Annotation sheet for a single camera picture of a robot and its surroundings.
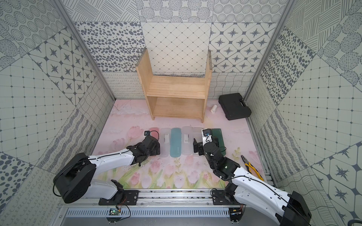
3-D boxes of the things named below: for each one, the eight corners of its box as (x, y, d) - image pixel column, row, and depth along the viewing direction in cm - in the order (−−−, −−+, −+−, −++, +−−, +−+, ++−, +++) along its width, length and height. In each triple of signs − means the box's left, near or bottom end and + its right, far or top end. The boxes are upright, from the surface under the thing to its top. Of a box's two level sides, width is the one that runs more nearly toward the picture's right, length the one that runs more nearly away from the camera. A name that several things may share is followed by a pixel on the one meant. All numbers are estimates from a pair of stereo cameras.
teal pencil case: (168, 157, 91) (168, 156, 89) (171, 129, 105) (171, 127, 103) (181, 157, 91) (180, 156, 89) (181, 129, 105) (181, 127, 103)
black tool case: (227, 121, 109) (229, 116, 105) (217, 99, 125) (218, 95, 120) (249, 117, 112) (252, 112, 108) (236, 96, 127) (238, 92, 123)
